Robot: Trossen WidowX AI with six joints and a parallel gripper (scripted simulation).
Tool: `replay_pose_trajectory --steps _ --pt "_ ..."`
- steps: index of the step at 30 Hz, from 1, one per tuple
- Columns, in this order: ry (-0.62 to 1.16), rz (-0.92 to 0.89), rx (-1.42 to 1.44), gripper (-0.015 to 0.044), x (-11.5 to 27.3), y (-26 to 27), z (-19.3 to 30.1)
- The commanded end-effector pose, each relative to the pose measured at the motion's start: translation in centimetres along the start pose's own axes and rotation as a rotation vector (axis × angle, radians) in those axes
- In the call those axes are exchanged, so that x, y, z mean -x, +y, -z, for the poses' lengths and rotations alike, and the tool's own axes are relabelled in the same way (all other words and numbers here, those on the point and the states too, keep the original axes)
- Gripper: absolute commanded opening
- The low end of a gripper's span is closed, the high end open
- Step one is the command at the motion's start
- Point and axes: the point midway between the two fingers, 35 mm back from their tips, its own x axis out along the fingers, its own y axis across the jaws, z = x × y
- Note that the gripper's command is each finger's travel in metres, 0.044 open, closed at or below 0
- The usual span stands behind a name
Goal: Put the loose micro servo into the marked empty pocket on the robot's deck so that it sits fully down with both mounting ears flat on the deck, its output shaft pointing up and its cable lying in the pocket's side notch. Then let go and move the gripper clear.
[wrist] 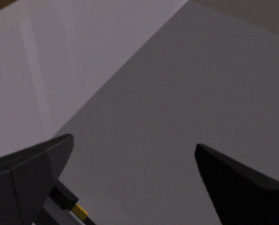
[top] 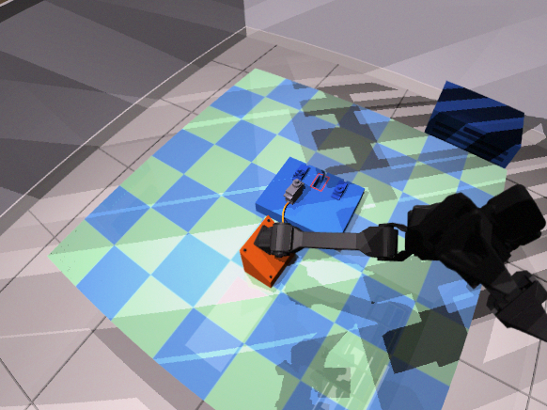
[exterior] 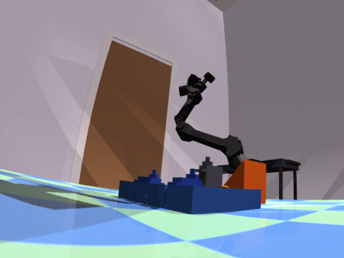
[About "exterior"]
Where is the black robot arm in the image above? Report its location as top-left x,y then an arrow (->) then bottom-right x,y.
174,74 -> 247,170

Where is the black micro servo with orange cable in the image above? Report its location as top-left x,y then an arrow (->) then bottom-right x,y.
196,157 -> 229,189

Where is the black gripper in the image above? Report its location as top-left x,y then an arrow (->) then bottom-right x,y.
197,72 -> 215,89

